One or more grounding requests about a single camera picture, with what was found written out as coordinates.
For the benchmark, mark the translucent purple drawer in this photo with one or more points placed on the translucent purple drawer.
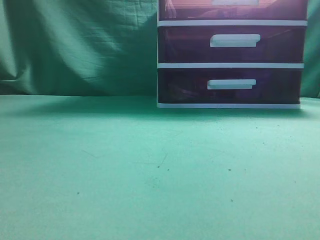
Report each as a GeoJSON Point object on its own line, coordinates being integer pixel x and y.
{"type": "Point", "coordinates": [266, 86]}
{"type": "Point", "coordinates": [232, 10]}
{"type": "Point", "coordinates": [231, 44]}

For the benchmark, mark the green backdrop cloth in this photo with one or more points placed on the green backdrop cloth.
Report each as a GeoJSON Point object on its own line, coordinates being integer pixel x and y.
{"type": "Point", "coordinates": [99, 48]}

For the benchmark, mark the green table mat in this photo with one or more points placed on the green table mat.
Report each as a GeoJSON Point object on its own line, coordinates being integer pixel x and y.
{"type": "Point", "coordinates": [119, 168]}

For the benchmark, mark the white plastic drawer cabinet frame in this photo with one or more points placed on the white plastic drawer cabinet frame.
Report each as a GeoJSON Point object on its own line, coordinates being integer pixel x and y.
{"type": "Point", "coordinates": [242, 84]}

